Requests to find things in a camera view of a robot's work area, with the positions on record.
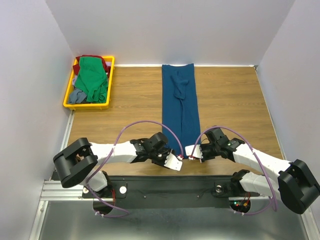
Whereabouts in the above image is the red t shirt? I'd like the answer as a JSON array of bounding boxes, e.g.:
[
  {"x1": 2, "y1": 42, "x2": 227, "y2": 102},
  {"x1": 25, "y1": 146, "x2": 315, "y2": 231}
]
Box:
[{"x1": 72, "y1": 55, "x2": 111, "y2": 75}]

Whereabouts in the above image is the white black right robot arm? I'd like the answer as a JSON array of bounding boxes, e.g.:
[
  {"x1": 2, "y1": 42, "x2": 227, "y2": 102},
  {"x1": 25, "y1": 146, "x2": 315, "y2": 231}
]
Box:
[{"x1": 190, "y1": 126, "x2": 320, "y2": 215}]

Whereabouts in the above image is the grey t shirt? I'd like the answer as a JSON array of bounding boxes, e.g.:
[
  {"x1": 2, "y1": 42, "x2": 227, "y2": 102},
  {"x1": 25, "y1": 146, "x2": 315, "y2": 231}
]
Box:
[{"x1": 67, "y1": 88, "x2": 87, "y2": 105}]

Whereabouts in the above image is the blue t shirt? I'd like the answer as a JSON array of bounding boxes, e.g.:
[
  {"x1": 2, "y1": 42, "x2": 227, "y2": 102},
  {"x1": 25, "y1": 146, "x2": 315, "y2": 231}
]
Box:
[{"x1": 161, "y1": 63, "x2": 201, "y2": 149}]

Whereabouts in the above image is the green t shirt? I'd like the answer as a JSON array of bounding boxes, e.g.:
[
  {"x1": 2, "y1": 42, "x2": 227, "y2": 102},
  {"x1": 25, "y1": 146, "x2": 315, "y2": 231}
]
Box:
[{"x1": 75, "y1": 57, "x2": 108, "y2": 104}]

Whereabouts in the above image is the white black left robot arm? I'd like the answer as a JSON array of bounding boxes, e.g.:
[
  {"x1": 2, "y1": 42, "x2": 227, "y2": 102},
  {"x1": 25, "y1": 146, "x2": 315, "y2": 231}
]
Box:
[{"x1": 53, "y1": 132, "x2": 180, "y2": 197}]

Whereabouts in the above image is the aluminium frame rail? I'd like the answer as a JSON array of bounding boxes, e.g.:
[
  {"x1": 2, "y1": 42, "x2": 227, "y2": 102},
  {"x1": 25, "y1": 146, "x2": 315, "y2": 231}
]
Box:
[{"x1": 28, "y1": 109, "x2": 96, "y2": 240}]

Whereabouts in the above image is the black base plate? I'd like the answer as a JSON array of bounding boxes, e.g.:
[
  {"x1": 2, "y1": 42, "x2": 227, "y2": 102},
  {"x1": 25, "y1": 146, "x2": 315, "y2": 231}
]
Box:
[{"x1": 81, "y1": 175, "x2": 258, "y2": 213}]

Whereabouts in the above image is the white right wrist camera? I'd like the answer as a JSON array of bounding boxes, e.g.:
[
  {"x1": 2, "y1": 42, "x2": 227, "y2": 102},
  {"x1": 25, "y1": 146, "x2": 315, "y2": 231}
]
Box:
[{"x1": 184, "y1": 144, "x2": 203, "y2": 160}]

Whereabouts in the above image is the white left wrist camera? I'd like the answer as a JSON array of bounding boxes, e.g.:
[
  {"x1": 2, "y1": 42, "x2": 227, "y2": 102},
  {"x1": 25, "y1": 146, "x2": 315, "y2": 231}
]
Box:
[{"x1": 164, "y1": 153, "x2": 183, "y2": 171}]

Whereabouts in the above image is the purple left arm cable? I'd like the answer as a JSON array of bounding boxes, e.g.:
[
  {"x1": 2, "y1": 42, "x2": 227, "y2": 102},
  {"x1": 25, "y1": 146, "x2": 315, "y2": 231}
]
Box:
[{"x1": 86, "y1": 120, "x2": 185, "y2": 218}]

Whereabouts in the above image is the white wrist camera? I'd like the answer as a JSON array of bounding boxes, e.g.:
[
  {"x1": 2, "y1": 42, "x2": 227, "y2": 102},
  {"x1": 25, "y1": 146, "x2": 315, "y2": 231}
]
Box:
[
  {"x1": 164, "y1": 153, "x2": 183, "y2": 171},
  {"x1": 184, "y1": 144, "x2": 203, "y2": 160}
]

